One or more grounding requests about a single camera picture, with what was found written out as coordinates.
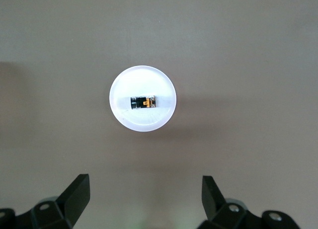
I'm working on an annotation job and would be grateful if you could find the pink round plate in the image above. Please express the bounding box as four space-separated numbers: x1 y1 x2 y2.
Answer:
108 65 177 133

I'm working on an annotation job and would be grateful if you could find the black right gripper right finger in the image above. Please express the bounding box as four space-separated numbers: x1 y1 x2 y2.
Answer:
201 175 302 229

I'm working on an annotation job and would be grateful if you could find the orange and black switch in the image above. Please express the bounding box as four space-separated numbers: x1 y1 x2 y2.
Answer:
130 95 157 110

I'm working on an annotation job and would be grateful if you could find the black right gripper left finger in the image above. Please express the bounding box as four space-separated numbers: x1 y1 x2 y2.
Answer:
0 173 90 229

